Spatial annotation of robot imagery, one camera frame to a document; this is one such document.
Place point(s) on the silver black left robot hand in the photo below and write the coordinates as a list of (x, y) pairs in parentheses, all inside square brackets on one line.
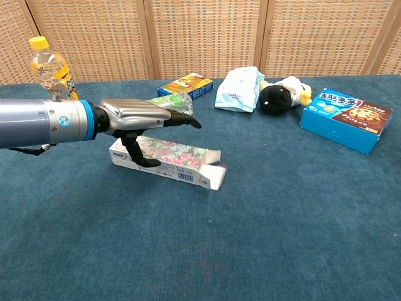
[(134, 116)]

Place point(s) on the floral carton box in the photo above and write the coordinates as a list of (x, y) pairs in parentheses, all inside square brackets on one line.
[(185, 156)]

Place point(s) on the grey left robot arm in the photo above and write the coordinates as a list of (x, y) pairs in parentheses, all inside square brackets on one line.
[(37, 122)]

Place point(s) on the clear water bottle green label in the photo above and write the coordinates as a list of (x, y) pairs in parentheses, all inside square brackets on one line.
[(178, 101)]

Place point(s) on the orange and blue snack box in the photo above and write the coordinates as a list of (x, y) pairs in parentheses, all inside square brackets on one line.
[(188, 84)]

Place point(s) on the orange juice bottle yellow cap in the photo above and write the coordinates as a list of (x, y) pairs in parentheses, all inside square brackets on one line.
[(51, 69)]

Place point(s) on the black white plush toy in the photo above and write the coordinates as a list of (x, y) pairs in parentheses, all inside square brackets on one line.
[(277, 98)]

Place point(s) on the blue chocolate cookie box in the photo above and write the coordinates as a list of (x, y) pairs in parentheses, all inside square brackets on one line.
[(344, 120)]

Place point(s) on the wicker folding screen panel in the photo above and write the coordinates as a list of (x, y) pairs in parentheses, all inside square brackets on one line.
[(206, 37), (391, 56), (94, 37), (322, 37), (11, 44)]

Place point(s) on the light blue wet wipes pack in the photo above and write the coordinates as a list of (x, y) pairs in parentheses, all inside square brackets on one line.
[(236, 91)]

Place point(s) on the blue velvet table cloth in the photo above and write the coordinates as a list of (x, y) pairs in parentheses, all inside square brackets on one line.
[(200, 225)]

